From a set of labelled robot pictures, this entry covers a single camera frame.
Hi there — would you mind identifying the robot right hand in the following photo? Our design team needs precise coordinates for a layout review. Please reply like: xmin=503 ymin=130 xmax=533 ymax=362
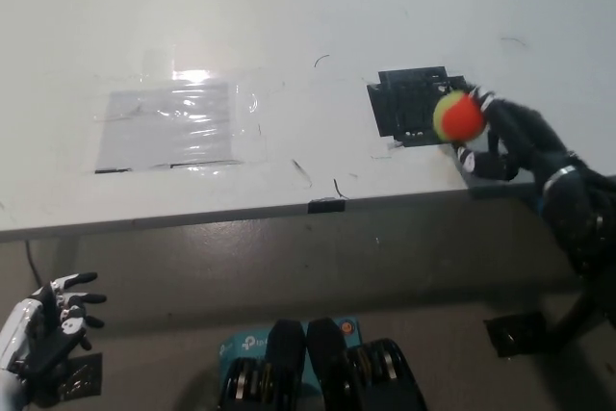
xmin=454 ymin=85 xmax=572 ymax=184

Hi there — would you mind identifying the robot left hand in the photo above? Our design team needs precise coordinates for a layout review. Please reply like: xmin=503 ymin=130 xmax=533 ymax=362
xmin=0 ymin=271 xmax=108 ymax=379

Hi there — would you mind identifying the orange and yellow tennis ball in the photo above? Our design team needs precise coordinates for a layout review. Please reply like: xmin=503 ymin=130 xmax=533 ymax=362
xmin=431 ymin=92 xmax=487 ymax=144

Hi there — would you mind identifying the black floor tape square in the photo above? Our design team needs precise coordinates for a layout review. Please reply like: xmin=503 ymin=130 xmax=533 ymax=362
xmin=482 ymin=310 xmax=550 ymax=359
xmin=56 ymin=351 xmax=103 ymax=401

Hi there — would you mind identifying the black tape patch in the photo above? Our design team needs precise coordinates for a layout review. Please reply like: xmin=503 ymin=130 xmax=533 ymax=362
xmin=366 ymin=64 xmax=467 ymax=149

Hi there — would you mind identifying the black metal table leg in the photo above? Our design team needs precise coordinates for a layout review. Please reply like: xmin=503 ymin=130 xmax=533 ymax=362
xmin=548 ymin=285 xmax=608 ymax=352

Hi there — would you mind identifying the teal router box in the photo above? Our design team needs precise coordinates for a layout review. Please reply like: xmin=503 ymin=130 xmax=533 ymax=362
xmin=218 ymin=317 xmax=360 ymax=386

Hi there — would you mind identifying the short black tape strip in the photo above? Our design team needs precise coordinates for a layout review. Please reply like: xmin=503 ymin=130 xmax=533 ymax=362
xmin=307 ymin=197 xmax=347 ymax=216

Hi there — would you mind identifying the clear plastic film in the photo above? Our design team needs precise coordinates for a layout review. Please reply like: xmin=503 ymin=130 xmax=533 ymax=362
xmin=90 ymin=47 xmax=269 ymax=175

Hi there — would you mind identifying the thin black cable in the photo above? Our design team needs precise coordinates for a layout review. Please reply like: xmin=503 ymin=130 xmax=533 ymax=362
xmin=24 ymin=240 xmax=43 ymax=285

